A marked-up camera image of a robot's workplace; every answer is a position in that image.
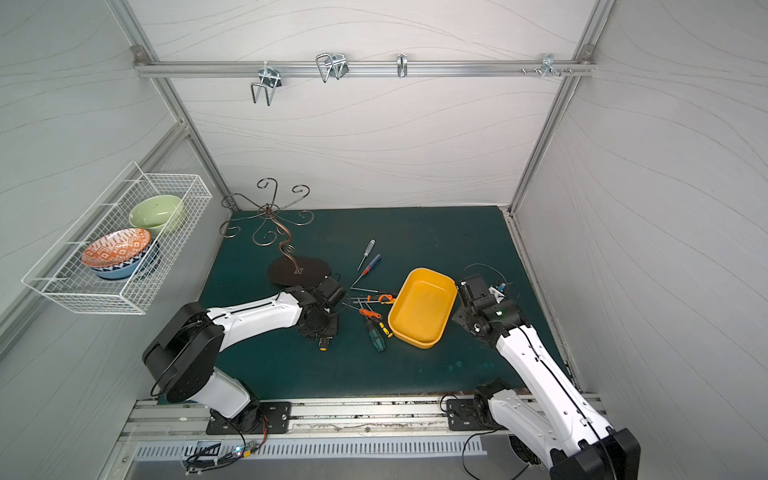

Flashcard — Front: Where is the orange red screwdriver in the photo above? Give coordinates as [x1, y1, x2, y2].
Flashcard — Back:
[344, 303, 382, 320]

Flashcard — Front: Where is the copper wire jewelry stand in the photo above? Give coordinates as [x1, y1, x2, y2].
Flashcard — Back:
[218, 177, 331, 289]

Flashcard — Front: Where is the white slotted cable duct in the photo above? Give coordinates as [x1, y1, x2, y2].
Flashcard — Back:
[133, 436, 487, 462]

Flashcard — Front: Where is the metal double hook left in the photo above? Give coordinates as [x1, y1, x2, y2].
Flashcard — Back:
[251, 65, 282, 106]

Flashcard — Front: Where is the orange patterned bowl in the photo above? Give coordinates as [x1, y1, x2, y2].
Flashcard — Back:
[81, 228, 152, 268]

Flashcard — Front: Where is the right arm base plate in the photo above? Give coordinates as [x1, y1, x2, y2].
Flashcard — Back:
[440, 395, 499, 431]

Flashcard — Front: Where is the small grey clear screwdriver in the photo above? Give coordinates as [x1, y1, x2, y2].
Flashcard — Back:
[357, 239, 376, 271]

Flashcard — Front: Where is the metal hook right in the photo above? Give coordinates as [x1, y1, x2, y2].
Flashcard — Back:
[520, 54, 572, 78]

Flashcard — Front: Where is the blue bowl under orange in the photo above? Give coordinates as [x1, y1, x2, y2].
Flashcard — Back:
[91, 243, 162, 281]

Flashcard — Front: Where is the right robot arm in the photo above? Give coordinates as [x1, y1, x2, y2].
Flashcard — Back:
[452, 274, 641, 479]

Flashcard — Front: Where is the green black screwdriver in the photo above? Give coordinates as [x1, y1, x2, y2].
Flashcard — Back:
[359, 304, 386, 353]

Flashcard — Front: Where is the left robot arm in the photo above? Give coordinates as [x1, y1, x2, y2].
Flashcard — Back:
[142, 277, 345, 420]

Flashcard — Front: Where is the metal double hook middle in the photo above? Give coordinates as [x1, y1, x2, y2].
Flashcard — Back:
[315, 53, 349, 83]

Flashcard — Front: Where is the red blue small screwdriver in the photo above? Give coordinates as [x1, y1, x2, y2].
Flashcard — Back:
[352, 254, 382, 287]

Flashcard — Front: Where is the yellow plastic storage tray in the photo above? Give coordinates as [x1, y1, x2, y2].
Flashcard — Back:
[388, 267, 457, 350]

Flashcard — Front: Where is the green ceramic bowl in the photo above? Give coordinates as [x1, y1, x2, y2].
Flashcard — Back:
[128, 195, 186, 238]

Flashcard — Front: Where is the white wire basket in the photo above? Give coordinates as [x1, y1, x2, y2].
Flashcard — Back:
[22, 163, 212, 315]

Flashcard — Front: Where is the aluminium top rail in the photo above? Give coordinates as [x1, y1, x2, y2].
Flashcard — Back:
[135, 58, 597, 79]

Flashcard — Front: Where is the small metal hook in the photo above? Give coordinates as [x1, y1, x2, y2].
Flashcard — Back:
[396, 53, 408, 78]

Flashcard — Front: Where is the black yellow striped screwdriver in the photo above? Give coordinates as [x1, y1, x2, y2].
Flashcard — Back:
[371, 312, 393, 338]

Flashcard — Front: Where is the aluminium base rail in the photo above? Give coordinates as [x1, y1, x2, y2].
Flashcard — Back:
[119, 392, 614, 444]

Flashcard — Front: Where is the metal double hook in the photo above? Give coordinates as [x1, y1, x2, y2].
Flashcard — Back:
[315, 53, 349, 83]
[251, 65, 282, 106]

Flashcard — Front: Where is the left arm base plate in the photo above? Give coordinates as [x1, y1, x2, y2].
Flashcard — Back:
[206, 400, 292, 435]

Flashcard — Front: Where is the orange black screwdriver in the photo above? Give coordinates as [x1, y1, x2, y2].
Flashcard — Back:
[349, 287, 397, 305]

